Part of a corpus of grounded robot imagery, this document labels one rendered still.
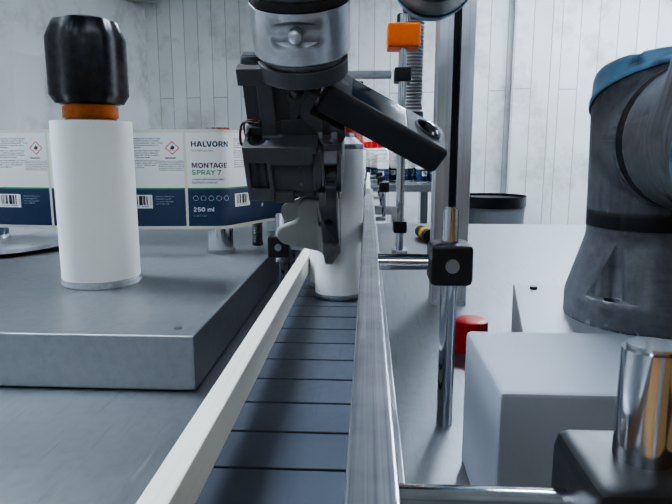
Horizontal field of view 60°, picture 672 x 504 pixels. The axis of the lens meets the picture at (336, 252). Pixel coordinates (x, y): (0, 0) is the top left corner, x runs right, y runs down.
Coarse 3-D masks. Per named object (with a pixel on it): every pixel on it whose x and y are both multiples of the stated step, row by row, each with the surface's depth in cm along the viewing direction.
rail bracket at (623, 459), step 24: (624, 360) 12; (648, 360) 12; (624, 384) 12; (648, 384) 12; (624, 408) 12; (648, 408) 12; (576, 432) 14; (600, 432) 14; (624, 432) 12; (648, 432) 12; (576, 456) 13; (600, 456) 13; (624, 456) 12; (648, 456) 12; (552, 480) 14; (576, 480) 12; (600, 480) 12; (624, 480) 12; (648, 480) 12
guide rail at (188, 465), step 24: (288, 288) 52; (264, 312) 44; (288, 312) 50; (264, 336) 39; (240, 360) 34; (264, 360) 39; (216, 384) 30; (240, 384) 31; (216, 408) 28; (240, 408) 32; (192, 432) 25; (216, 432) 26; (168, 456) 23; (192, 456) 23; (216, 456) 27; (168, 480) 22; (192, 480) 23
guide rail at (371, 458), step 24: (360, 264) 38; (360, 288) 31; (360, 312) 27; (360, 336) 23; (384, 336) 23; (360, 360) 21; (384, 360) 21; (360, 384) 18; (384, 384) 18; (360, 408) 17; (384, 408) 17; (360, 432) 15; (384, 432) 15; (360, 456) 14; (384, 456) 14; (360, 480) 13; (384, 480) 13
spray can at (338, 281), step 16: (352, 144) 59; (352, 160) 59; (352, 176) 59; (352, 192) 59; (352, 208) 60; (352, 224) 60; (352, 240) 60; (320, 256) 61; (352, 256) 60; (320, 272) 61; (336, 272) 60; (352, 272) 61; (320, 288) 62; (336, 288) 61; (352, 288) 61
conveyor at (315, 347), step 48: (288, 336) 49; (336, 336) 49; (288, 384) 39; (336, 384) 39; (240, 432) 33; (288, 432) 33; (336, 432) 33; (240, 480) 28; (288, 480) 28; (336, 480) 28
